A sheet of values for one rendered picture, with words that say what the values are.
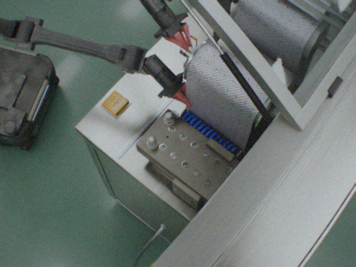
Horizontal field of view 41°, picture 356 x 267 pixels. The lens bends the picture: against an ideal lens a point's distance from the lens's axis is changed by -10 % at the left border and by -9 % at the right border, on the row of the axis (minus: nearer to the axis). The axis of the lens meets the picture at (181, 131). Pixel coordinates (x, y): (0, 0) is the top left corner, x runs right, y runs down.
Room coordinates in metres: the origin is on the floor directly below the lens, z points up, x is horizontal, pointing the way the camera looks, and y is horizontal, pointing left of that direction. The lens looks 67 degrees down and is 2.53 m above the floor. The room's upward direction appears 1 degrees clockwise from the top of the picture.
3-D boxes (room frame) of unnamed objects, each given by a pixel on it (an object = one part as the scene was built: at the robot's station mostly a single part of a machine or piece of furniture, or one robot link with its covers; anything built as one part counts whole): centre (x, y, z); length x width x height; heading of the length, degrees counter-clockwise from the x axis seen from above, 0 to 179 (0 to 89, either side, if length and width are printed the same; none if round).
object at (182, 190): (0.45, -0.02, 0.96); 0.10 x 0.03 x 0.11; 51
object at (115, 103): (0.79, 0.23, 0.91); 0.07 x 0.07 x 0.02; 51
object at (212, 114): (0.65, -0.10, 1.11); 0.23 x 0.01 x 0.18; 51
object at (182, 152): (0.53, -0.06, 1.00); 0.40 x 0.16 x 0.06; 51
